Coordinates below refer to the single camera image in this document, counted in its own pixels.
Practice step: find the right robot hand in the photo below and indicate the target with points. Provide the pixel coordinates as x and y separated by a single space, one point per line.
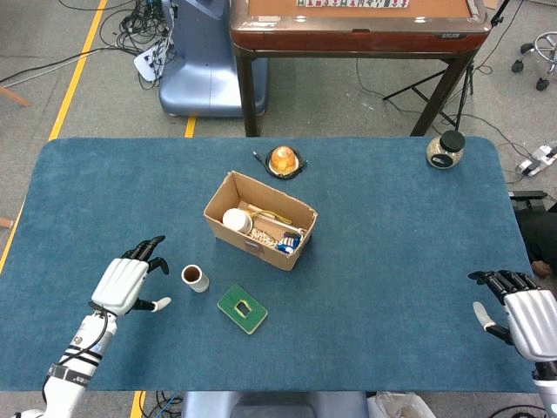
531 322

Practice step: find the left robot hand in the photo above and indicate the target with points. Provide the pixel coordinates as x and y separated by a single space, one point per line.
119 285

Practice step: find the small brown-lined cylinder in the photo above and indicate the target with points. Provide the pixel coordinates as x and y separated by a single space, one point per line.
198 284

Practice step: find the green yellow sponge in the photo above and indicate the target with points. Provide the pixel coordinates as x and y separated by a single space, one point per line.
226 305

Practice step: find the white flowered paper cup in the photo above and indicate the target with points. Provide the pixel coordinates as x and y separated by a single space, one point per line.
236 220

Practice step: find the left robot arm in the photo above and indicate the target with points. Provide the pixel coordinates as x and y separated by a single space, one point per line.
82 348

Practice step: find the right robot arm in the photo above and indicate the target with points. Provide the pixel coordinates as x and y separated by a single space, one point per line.
549 392

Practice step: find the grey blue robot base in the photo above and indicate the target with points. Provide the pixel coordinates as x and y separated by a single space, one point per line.
274 407

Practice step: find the open cardboard box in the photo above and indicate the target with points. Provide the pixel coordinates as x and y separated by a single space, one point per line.
261 250

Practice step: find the brown shoe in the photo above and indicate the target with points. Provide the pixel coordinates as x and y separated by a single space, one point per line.
543 267

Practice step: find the black fabric mass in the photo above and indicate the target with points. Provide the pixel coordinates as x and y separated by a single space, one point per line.
541 235

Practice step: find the light wooden leg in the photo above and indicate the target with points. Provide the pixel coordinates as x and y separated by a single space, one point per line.
5 223
15 98

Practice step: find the beige wooden pegs pile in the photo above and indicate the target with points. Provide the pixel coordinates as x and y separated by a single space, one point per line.
263 238

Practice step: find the blue table mat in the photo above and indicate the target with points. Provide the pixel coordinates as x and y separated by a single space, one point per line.
391 261

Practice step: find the white plastic bag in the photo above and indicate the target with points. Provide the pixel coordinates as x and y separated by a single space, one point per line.
400 407

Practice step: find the white red power strip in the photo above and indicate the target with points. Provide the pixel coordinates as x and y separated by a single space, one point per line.
533 163

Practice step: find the yellow curved strip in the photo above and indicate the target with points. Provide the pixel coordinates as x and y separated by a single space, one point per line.
272 214

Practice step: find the blue white packet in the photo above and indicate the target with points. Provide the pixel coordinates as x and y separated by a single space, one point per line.
288 244

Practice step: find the glass jar black lid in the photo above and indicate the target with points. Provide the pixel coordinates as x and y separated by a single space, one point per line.
444 154

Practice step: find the orange round bun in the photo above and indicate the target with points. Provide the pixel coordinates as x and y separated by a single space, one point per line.
283 160

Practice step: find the white power strip with plugs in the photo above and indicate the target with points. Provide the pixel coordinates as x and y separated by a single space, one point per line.
145 65

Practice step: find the black tripod stand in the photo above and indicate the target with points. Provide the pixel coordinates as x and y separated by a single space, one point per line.
469 82

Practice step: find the chrome wheeled stool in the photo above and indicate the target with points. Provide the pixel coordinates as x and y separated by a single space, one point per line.
518 66

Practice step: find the brown mahjong table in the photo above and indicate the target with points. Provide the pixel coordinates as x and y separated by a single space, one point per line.
348 39

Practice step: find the printed mahjong tile row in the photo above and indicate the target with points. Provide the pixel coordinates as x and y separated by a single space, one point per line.
352 3

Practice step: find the black metal frame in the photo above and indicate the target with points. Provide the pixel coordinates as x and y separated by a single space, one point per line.
528 194

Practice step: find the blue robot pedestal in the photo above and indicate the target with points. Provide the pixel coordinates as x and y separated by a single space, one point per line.
204 69

